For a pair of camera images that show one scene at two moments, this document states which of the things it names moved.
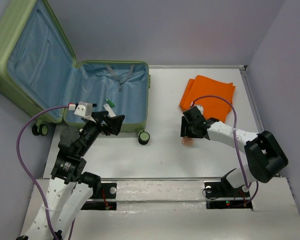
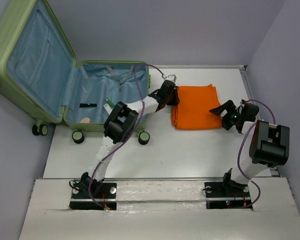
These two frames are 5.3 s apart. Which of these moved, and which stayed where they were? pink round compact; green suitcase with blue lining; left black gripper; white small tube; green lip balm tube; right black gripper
Moved: left black gripper; right black gripper; pink round compact
Stayed: green suitcase with blue lining; green lip balm tube; white small tube
